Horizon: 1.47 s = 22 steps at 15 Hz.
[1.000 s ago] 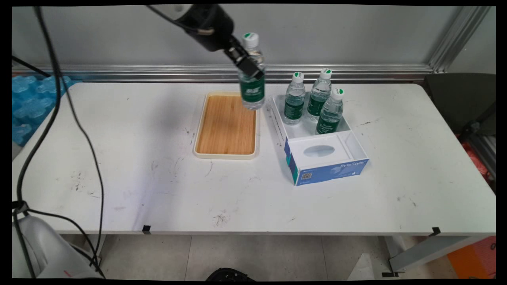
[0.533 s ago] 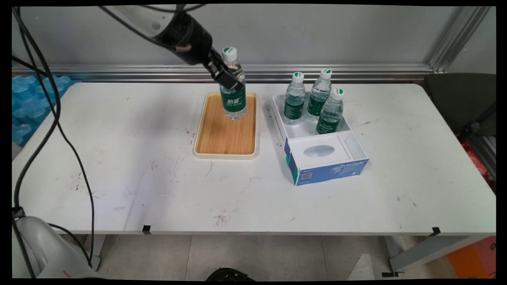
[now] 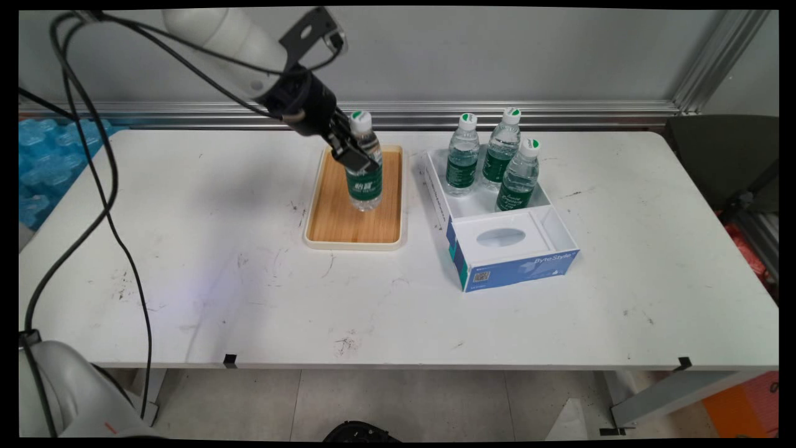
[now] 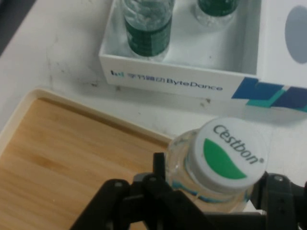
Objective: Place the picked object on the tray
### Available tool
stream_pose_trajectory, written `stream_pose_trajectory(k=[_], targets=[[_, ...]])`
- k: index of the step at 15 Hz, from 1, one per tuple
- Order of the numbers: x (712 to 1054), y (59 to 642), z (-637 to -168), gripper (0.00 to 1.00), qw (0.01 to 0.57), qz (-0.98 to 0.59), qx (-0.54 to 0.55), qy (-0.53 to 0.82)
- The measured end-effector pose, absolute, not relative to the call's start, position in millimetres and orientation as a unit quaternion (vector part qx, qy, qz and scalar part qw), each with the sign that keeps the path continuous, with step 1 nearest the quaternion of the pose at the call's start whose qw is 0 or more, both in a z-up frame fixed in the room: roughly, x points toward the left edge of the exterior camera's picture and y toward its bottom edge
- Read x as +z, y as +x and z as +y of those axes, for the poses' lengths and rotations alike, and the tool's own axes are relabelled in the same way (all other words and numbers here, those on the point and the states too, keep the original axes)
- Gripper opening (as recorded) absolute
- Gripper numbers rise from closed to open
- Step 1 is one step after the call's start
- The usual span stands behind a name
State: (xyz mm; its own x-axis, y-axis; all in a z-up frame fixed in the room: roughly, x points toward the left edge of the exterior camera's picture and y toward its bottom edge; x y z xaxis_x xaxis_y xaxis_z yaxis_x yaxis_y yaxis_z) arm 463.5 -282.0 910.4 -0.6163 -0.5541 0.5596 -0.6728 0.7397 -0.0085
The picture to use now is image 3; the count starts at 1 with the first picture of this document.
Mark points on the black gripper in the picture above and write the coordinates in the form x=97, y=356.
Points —
x=308, y=102

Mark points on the green label water bottle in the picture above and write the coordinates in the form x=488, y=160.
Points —
x=463, y=158
x=365, y=190
x=519, y=180
x=500, y=152

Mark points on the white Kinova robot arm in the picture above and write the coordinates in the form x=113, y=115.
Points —
x=224, y=34

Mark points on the bamboo tray with cream rim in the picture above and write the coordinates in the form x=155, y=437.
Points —
x=339, y=218

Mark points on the white and blue cardboard box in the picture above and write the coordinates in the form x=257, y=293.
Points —
x=504, y=249

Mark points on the black tape marker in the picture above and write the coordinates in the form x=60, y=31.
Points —
x=684, y=363
x=230, y=359

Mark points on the black round object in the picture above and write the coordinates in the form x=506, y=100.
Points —
x=360, y=432

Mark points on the blue wrapped water bottle pack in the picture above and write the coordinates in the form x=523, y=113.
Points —
x=50, y=162

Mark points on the dark chair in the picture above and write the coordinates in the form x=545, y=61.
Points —
x=721, y=155

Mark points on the white table leg with foot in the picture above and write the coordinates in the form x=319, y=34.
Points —
x=671, y=393

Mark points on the red patterned bag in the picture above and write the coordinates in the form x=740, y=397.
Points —
x=749, y=255

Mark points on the orange box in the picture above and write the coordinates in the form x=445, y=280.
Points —
x=743, y=407

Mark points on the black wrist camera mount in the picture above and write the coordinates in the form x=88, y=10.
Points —
x=308, y=31

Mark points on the horizontal aluminium frame rail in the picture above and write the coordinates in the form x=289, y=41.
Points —
x=497, y=114

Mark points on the diagonal aluminium frame rail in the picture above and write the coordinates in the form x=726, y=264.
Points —
x=721, y=59

